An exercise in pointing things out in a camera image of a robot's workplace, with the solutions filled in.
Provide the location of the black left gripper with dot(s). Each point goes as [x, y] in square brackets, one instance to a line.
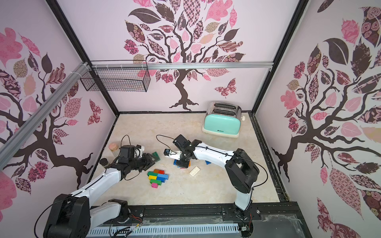
[149, 160]

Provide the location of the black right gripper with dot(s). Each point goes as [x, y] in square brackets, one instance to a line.
[181, 157]

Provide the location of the dark green brick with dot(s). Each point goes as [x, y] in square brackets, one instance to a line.
[156, 156]
[152, 174]

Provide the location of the light green lego brick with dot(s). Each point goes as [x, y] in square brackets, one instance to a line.
[156, 181]

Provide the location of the light blue brick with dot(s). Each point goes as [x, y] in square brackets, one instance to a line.
[165, 176]

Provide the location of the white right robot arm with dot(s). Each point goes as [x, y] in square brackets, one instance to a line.
[244, 174]

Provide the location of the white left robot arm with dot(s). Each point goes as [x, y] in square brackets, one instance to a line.
[72, 216]

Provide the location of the white lego plate brick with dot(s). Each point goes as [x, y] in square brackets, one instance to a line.
[194, 171]

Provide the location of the cork stoppered glass bottle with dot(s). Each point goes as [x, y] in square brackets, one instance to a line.
[115, 149]

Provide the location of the small dark labelled bottle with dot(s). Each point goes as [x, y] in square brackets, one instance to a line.
[104, 163]

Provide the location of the mint green toaster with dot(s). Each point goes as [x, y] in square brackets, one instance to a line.
[223, 119]

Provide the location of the white vented base strip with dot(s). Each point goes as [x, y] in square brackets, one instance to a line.
[164, 230]

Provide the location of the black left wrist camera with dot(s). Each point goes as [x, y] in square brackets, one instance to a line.
[129, 153]

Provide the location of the black wire basket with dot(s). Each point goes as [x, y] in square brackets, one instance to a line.
[117, 75]

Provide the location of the aluminium rail back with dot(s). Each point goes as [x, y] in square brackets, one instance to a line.
[157, 66]

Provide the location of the aluminium rail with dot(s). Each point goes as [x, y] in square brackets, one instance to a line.
[26, 130]
[157, 66]

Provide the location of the aluminium rail left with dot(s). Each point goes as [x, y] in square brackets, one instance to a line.
[26, 130]

